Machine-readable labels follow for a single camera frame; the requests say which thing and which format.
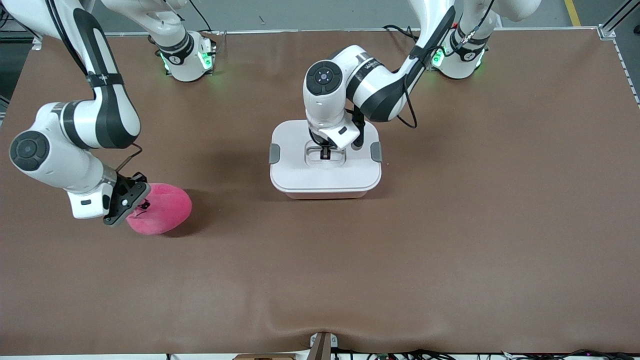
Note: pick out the pink plush toy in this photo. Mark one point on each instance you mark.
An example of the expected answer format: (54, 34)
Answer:
(170, 210)

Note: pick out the white box lid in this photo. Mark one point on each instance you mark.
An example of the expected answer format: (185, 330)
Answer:
(300, 175)

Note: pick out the grey lid latch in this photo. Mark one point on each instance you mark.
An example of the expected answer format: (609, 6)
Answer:
(274, 154)
(376, 152)

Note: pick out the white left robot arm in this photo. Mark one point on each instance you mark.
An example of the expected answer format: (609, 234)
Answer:
(325, 105)

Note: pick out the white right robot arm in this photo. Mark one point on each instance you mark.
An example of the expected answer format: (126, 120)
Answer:
(55, 160)

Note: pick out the pink plastic box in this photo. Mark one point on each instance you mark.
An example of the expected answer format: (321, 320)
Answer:
(325, 197)

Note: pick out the brown table mat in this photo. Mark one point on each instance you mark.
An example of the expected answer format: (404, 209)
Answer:
(320, 280)

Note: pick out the brown cardboard piece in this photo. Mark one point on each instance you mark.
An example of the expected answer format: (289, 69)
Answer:
(265, 357)

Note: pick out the aluminium frame structure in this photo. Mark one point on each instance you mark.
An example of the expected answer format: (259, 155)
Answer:
(36, 42)

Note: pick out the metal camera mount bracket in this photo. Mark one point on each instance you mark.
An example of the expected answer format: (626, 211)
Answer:
(320, 347)

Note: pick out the aluminium profile post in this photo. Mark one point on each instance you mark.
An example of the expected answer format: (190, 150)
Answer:
(607, 32)

